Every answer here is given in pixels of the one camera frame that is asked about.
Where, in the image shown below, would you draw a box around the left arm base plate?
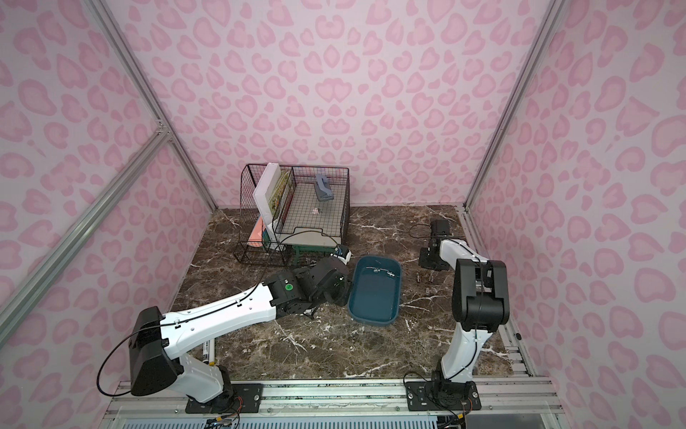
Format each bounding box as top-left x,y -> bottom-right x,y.
185,383 -> 264,415

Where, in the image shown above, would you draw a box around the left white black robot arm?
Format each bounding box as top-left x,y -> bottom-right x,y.
123,255 -> 350,410

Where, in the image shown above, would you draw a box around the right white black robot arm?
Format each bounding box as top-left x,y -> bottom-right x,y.
419,237 -> 510,398

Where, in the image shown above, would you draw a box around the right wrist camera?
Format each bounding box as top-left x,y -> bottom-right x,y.
430,219 -> 451,240

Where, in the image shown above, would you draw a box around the green illustrated book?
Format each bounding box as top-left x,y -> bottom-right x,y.
268,169 -> 293,219

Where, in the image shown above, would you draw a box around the aluminium front rail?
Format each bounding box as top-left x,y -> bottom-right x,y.
103,377 -> 563,424

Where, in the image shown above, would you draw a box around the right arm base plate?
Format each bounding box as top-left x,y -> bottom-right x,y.
404,381 -> 482,413

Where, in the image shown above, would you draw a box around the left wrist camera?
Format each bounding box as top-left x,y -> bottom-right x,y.
333,245 -> 352,264

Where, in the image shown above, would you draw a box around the pink notebook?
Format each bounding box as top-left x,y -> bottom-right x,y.
247,216 -> 265,248

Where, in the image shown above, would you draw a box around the aluminium frame post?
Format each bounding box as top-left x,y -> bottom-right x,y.
83,0 -> 219,212
464,0 -> 570,212

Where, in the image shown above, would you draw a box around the green tray under organizer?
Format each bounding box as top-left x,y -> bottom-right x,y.
289,245 -> 338,267

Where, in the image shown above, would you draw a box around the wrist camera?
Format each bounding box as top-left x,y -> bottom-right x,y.
430,219 -> 451,240
333,245 -> 352,264

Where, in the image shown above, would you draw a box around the white black marker pen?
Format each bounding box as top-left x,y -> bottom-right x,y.
203,341 -> 211,364

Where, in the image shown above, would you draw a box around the grey paper tray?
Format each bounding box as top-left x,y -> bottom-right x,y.
278,183 -> 348,247

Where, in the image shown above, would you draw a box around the left aluminium frame post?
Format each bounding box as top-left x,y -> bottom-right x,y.
83,0 -> 219,212

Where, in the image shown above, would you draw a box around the right aluminium frame post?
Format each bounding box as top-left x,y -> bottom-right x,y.
464,0 -> 570,212

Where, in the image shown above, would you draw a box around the diagonal aluminium frame bar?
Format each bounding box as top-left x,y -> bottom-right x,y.
1,126 -> 169,345

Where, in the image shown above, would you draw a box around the teal plastic storage box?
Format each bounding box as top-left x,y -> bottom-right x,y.
348,255 -> 402,326

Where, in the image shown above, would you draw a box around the white board in organizer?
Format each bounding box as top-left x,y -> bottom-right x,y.
253,163 -> 282,225

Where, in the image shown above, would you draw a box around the black wire mesh organizer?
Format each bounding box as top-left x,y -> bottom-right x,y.
234,163 -> 350,266

